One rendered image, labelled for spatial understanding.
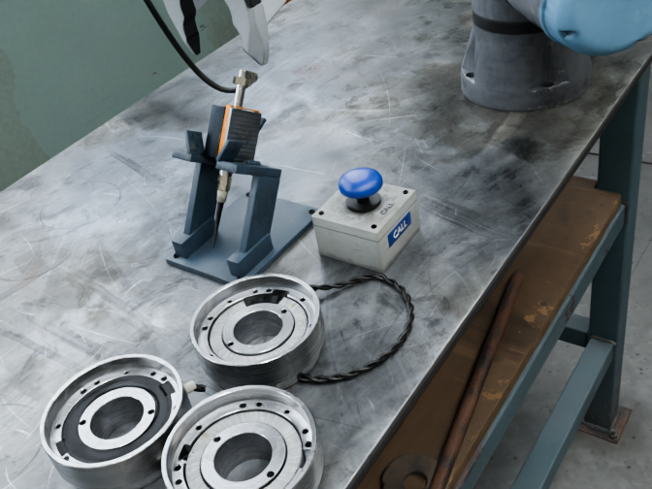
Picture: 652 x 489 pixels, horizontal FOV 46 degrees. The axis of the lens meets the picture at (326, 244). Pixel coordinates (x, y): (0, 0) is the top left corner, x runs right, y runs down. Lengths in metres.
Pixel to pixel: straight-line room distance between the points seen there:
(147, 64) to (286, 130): 1.76
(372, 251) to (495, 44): 0.32
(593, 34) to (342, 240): 0.29
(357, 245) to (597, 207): 0.57
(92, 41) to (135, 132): 1.51
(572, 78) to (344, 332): 0.43
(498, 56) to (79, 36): 1.77
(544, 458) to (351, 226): 0.67
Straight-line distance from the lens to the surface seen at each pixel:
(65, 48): 2.47
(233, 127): 0.70
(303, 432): 0.54
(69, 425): 0.61
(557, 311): 1.03
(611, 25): 0.75
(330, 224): 0.69
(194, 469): 0.54
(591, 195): 1.21
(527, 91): 0.90
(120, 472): 0.56
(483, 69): 0.91
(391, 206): 0.69
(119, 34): 2.59
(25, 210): 0.95
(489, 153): 0.84
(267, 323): 0.64
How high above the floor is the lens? 1.24
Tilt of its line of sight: 37 degrees down
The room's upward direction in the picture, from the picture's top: 12 degrees counter-clockwise
